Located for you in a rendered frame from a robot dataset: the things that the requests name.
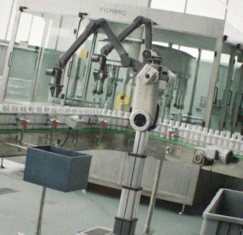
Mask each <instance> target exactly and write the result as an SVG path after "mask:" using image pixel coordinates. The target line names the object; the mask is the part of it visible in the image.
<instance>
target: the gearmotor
mask: <svg viewBox="0 0 243 235"><path fill-rule="evenodd" d="M232 159H233V151H232V150H230V149H226V148H222V147H218V146H213V145H210V146H208V147H207V148H202V147H196V148H194V152H193V158H192V162H191V163H192V164H195V165H198V168H200V167H201V166H209V162H210V161H211V162H212V163H213V162H219V163H221V164H225V165H229V164H230V163H231V162H232ZM212 163H211V166H210V181H211V175H212ZM209 187H210V182H209V186H208V188H209ZM208 188H206V189H208Z"/></svg>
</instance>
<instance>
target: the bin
mask: <svg viewBox="0 0 243 235"><path fill-rule="evenodd" d="M16 142H19V141H17V139H16V140H15V144H11V143H7V142H3V140H0V146H2V143H5V144H8V145H12V146H16V147H21V148H25V149H27V157H26V161H25V169H24V175H23V179H20V180H24V181H27V182H30V183H32V184H35V185H39V186H43V187H46V188H50V189H53V190H57V191H60V192H65V193H68V192H71V191H78V190H82V189H84V188H87V183H88V177H89V168H90V165H91V159H92V156H93V155H89V154H86V153H81V152H76V151H72V150H69V149H64V148H61V147H56V146H52V145H45V146H35V145H31V144H28V143H23V144H25V145H30V146H32V147H28V146H27V148H26V147H22V146H18V145H16ZM19 143H20V142H19ZM15 172H16V171H13V170H12V172H11V175H7V174H3V173H0V174H3V175H7V176H10V177H13V175H14V173H15ZM18 173H19V172H18ZM22 174H23V173H22ZM13 178H16V179H19V178H17V177H13Z"/></svg>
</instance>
